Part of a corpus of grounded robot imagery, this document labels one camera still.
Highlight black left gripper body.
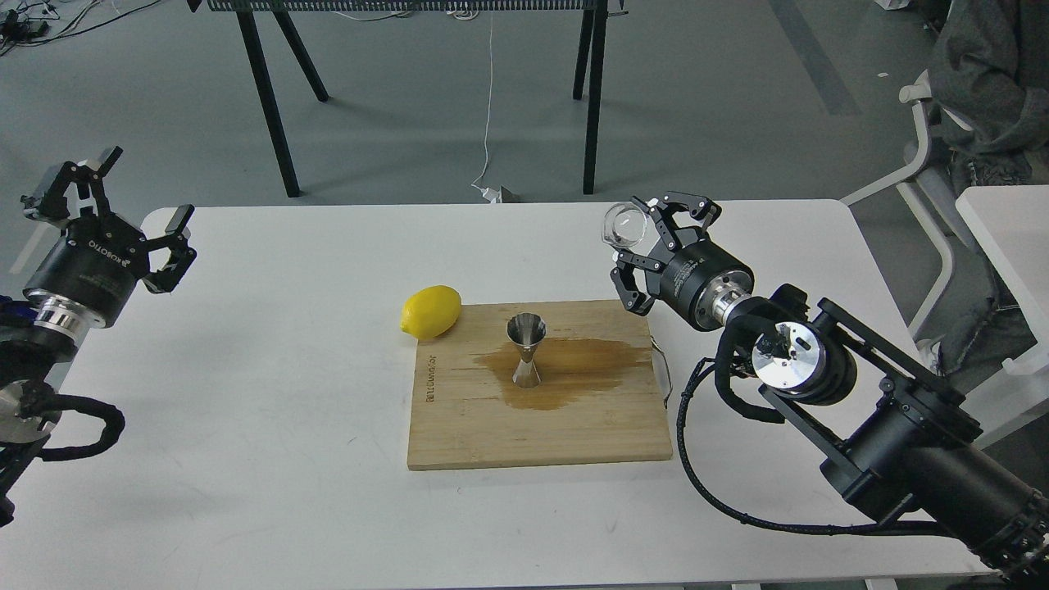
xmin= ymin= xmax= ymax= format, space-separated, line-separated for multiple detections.
xmin=23 ymin=220 xmax=148 ymax=328

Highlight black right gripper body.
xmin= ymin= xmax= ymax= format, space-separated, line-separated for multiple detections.
xmin=647 ymin=238 xmax=756 ymax=332

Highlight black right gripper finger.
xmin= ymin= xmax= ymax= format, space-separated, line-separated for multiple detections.
xmin=611 ymin=247 xmax=665 ymax=316
xmin=631 ymin=192 xmax=723 ymax=252

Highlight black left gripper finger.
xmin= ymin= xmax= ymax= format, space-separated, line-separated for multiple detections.
xmin=141 ymin=204 xmax=198 ymax=294
xmin=21 ymin=146 xmax=123 ymax=230

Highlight small clear glass cup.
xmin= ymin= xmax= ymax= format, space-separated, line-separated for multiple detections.
xmin=600 ymin=202 xmax=652 ymax=252

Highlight steel double jigger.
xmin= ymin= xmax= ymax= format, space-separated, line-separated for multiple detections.
xmin=506 ymin=312 xmax=547 ymax=388

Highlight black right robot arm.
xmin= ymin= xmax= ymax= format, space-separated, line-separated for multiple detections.
xmin=601 ymin=192 xmax=1047 ymax=589

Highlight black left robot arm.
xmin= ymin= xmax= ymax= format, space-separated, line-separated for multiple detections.
xmin=1 ymin=147 xmax=198 ymax=494

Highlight wooden cutting board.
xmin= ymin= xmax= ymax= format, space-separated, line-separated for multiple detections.
xmin=406 ymin=300 xmax=672 ymax=471

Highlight yellow lemon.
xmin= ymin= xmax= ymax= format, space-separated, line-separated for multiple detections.
xmin=400 ymin=285 xmax=462 ymax=341

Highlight white office chair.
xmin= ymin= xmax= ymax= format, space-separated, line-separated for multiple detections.
xmin=840 ymin=70 xmax=983 ymax=337

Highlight white side table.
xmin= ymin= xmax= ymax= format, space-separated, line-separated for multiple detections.
xmin=956 ymin=184 xmax=1048 ymax=374

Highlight person in grey hoodie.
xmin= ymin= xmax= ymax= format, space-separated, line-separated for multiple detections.
xmin=920 ymin=1 xmax=1048 ymax=379

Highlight black metal table frame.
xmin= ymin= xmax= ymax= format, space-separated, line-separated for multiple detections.
xmin=188 ymin=1 xmax=622 ymax=199

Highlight white hanging cable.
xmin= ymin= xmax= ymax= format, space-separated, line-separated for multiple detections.
xmin=471 ymin=10 xmax=502 ymax=203

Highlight floor cables and power strip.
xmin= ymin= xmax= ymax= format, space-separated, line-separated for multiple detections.
xmin=0 ymin=0 xmax=165 ymax=58

